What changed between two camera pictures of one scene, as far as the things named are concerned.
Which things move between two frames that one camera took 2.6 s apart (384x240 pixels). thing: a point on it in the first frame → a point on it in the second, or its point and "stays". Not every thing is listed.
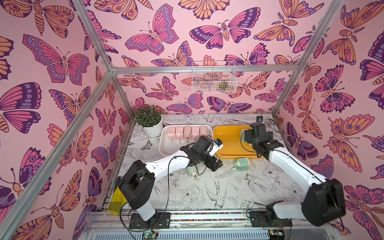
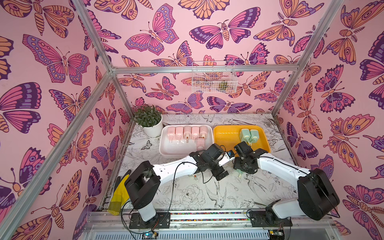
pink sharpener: x=171 y=133 stays
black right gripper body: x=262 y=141 → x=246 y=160
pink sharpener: x=195 y=133 stays
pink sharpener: x=187 y=133 stays
